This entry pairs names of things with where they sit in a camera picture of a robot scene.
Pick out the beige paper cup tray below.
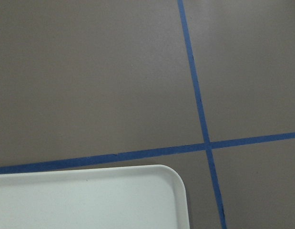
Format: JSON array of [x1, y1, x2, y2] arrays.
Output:
[[0, 165, 190, 229]]

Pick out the brown paper table mat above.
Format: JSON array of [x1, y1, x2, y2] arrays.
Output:
[[0, 0, 295, 229]]

